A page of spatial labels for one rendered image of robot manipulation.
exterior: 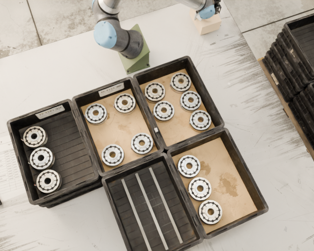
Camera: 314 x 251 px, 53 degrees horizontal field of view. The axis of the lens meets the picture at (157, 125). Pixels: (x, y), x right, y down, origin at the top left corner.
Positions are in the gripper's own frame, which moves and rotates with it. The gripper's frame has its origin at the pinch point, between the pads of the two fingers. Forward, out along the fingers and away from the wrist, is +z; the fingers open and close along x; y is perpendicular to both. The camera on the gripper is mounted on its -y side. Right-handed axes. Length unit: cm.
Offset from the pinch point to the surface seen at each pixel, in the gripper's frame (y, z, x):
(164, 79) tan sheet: 32, -6, -39
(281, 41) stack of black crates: 18, 29, 54
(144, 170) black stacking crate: 72, -6, -64
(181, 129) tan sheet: 60, -6, -41
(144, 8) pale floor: -76, 78, -9
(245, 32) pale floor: -23, 77, 63
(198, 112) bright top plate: 56, -9, -31
